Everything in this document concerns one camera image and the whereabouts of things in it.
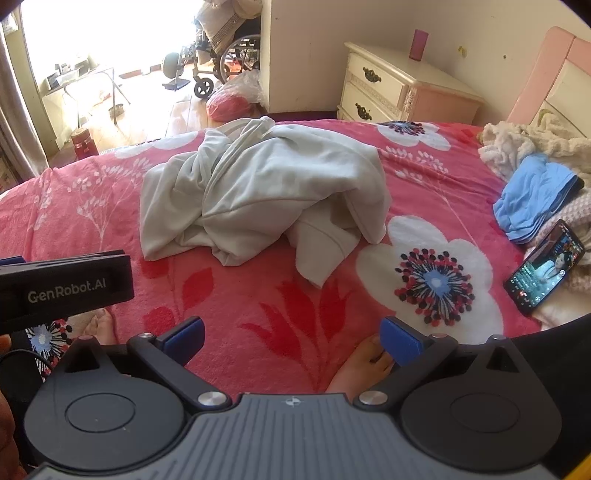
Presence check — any folding table by window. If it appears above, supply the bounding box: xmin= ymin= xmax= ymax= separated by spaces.
xmin=39 ymin=57 xmax=130 ymax=143

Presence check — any pink bag in plastic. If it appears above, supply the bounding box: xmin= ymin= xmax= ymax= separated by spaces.
xmin=206 ymin=70 xmax=263 ymax=123

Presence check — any beige curtain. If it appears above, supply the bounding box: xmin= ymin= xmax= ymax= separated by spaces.
xmin=1 ymin=33 xmax=49 ymax=181

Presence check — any wheelchair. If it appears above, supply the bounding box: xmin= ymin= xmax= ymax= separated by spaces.
xmin=161 ymin=1 xmax=263 ymax=100

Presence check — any blue folded garment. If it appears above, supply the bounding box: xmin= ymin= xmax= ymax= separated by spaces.
xmin=493 ymin=153 xmax=584 ymax=245

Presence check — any black smartphone lit screen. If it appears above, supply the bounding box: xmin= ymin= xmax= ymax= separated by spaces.
xmin=503 ymin=220 xmax=585 ymax=316

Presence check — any cream two-drawer nightstand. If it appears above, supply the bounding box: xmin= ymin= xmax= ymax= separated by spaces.
xmin=337 ymin=42 xmax=484 ymax=125

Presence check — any pink cup on nightstand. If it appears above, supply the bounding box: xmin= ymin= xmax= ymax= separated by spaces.
xmin=409 ymin=29 xmax=429 ymax=62

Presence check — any pink floral bed blanket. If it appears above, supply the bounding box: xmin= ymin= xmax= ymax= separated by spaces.
xmin=1 ymin=120 xmax=540 ymax=395

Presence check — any cream fluffy blanket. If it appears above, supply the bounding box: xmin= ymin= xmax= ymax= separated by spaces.
xmin=477 ymin=109 xmax=590 ymax=187

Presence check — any white sweatshirt orange bear outline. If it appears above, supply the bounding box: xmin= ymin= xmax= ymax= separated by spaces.
xmin=139 ymin=117 xmax=391 ymax=287

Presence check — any bare foot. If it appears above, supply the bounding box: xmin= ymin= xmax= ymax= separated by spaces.
xmin=325 ymin=335 xmax=394 ymax=402

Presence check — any pink bed headboard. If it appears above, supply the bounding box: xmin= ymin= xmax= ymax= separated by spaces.
xmin=507 ymin=26 xmax=590 ymax=138

